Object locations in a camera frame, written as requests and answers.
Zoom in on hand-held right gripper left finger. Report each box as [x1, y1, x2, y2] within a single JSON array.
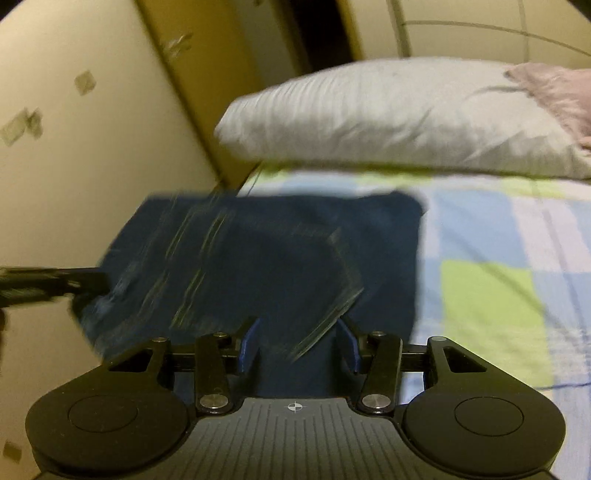
[[107, 318, 262, 414]]

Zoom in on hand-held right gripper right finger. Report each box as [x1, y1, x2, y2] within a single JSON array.
[[335, 318, 488, 414]]

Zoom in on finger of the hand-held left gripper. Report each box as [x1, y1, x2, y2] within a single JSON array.
[[65, 268, 110, 301]]

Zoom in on dark blue jeans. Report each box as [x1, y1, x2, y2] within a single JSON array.
[[76, 189, 426, 398]]

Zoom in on bed with checkered sheet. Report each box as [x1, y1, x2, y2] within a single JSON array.
[[240, 168, 591, 403]]

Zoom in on grey striped duvet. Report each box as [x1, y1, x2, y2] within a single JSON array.
[[216, 56, 591, 181]]

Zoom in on yellow wooden door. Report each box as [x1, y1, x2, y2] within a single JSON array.
[[136, 0, 315, 191]]

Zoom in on mauve pillow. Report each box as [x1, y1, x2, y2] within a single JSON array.
[[503, 62, 591, 151]]

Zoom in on cream wardrobe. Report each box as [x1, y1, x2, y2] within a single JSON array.
[[337, 0, 591, 70]]

